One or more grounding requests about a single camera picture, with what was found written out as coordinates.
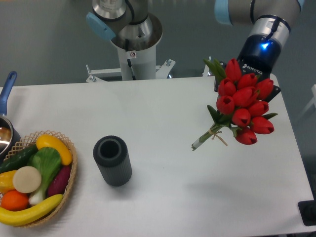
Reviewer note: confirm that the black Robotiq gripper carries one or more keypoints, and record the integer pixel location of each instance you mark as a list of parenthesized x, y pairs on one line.
[(258, 55)]

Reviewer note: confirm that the red tulip bouquet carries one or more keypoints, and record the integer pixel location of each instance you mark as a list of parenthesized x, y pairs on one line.
[(242, 104)]

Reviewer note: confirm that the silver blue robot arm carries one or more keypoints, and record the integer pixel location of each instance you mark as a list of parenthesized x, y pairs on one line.
[(135, 33)]

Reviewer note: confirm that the dark grey ribbed vase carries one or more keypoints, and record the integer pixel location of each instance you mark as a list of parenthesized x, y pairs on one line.
[(112, 158)]

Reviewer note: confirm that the black device table edge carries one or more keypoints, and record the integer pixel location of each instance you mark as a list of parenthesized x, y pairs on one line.
[(308, 212)]

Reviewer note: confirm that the green bok choy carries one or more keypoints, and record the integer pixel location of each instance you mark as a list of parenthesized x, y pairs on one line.
[(48, 162)]

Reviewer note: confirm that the purple sweet potato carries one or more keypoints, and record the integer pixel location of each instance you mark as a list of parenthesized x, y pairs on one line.
[(59, 183)]

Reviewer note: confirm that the woven wicker basket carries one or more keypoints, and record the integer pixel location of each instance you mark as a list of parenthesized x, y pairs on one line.
[(30, 140)]

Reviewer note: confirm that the green cucumber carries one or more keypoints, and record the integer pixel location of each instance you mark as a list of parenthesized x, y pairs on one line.
[(19, 159)]

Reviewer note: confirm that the beige round disc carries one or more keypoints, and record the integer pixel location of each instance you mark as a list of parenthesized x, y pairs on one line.
[(26, 179)]

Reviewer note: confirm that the yellow pepper left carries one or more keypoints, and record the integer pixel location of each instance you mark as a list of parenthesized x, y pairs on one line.
[(6, 181)]

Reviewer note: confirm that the orange fruit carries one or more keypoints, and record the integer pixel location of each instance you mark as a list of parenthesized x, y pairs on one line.
[(14, 201)]

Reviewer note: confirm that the yellow banana front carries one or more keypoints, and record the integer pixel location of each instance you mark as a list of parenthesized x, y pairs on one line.
[(29, 215)]

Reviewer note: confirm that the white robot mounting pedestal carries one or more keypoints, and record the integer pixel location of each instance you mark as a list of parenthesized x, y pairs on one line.
[(134, 65)]

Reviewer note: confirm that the blue handled saucepan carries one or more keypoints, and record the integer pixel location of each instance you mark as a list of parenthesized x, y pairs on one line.
[(8, 134)]

